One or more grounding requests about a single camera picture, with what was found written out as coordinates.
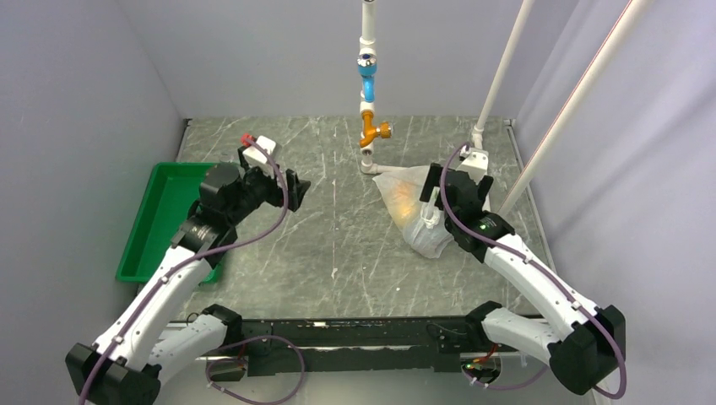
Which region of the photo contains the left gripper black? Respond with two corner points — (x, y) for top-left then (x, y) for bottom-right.
(226, 147), (311, 224)

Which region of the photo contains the white plastic bag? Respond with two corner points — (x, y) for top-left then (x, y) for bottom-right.
(374, 165), (453, 259)

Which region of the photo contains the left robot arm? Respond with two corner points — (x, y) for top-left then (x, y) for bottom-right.
(65, 163), (312, 404)

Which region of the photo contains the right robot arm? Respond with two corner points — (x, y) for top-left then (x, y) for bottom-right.
(420, 163), (627, 399)

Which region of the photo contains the orange pipe valve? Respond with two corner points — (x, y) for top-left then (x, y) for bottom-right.
(360, 110), (393, 149)

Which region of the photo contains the green plastic tray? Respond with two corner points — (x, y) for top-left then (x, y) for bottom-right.
(116, 162), (213, 284)

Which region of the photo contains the white diagonal pole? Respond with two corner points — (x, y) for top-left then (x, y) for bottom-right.
(497, 1), (651, 216)

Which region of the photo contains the blue pipe valve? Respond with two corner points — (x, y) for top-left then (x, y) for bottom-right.
(357, 52), (377, 102)

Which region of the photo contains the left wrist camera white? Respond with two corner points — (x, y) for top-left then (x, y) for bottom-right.
(240, 133), (280, 174)

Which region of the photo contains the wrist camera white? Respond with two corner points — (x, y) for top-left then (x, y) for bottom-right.
(240, 133), (280, 174)
(456, 147), (489, 184)

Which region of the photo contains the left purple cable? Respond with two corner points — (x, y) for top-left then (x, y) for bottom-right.
(78, 139), (290, 405)

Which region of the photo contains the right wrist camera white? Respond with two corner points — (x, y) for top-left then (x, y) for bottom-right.
(456, 147), (489, 184)

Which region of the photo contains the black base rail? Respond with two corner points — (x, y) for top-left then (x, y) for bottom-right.
(207, 316), (515, 376)

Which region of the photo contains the white pvc pipe frame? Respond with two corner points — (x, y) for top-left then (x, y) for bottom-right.
(356, 0), (534, 178)

